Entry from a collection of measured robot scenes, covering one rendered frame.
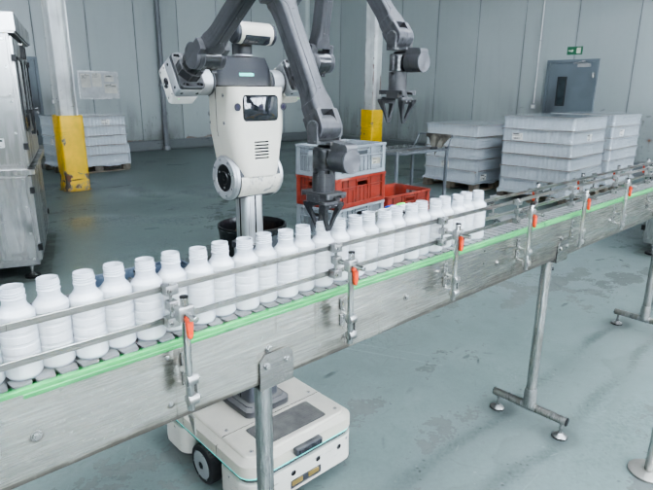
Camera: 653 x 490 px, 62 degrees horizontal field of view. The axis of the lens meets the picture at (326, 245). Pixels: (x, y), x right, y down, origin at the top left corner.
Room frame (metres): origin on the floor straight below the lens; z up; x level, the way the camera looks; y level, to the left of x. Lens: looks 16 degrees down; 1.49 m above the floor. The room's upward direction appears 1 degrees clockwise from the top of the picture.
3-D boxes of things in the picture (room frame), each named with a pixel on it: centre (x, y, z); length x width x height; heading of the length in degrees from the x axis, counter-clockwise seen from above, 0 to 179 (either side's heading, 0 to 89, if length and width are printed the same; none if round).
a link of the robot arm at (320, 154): (1.33, 0.00, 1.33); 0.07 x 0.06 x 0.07; 43
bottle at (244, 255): (1.17, 0.18, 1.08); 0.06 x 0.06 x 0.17
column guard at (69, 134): (8.16, 3.82, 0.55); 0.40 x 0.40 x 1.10; 43
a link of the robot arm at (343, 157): (1.31, -0.02, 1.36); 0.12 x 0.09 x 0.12; 43
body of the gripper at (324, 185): (1.33, 0.01, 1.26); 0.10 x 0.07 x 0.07; 42
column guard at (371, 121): (11.71, -0.93, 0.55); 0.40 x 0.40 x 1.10; 43
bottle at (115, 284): (0.98, 0.41, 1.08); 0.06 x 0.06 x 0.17
